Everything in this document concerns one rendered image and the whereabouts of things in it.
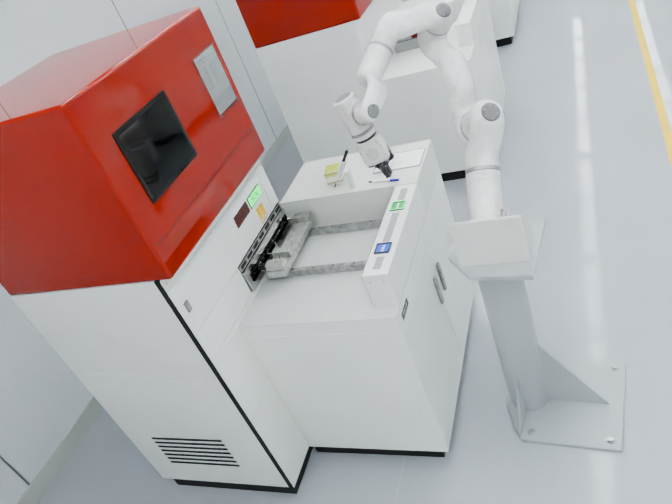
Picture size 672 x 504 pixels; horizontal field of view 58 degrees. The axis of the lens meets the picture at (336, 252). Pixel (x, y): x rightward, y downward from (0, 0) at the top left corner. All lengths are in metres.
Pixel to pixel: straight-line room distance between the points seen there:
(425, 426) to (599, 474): 0.64
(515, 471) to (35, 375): 2.40
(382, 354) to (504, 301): 0.48
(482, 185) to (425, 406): 0.84
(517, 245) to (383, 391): 0.74
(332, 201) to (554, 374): 1.13
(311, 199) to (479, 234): 0.84
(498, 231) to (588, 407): 0.95
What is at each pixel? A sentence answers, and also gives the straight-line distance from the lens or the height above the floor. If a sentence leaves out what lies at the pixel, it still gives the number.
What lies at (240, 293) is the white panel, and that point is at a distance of 2.33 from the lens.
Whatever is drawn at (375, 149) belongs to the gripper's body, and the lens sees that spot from 2.15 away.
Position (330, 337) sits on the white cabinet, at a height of 0.75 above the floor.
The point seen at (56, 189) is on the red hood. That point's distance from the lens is 1.95.
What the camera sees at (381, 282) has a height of 0.93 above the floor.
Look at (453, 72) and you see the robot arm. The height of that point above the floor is 1.35.
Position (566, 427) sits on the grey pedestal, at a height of 0.01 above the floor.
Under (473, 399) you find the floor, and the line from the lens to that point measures 2.80.
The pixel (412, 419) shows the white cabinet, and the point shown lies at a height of 0.29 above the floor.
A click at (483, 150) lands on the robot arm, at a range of 2.14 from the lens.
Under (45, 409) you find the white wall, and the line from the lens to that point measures 3.62.
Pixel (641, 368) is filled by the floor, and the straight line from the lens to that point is 2.83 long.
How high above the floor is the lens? 2.12
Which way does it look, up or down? 32 degrees down
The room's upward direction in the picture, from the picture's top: 23 degrees counter-clockwise
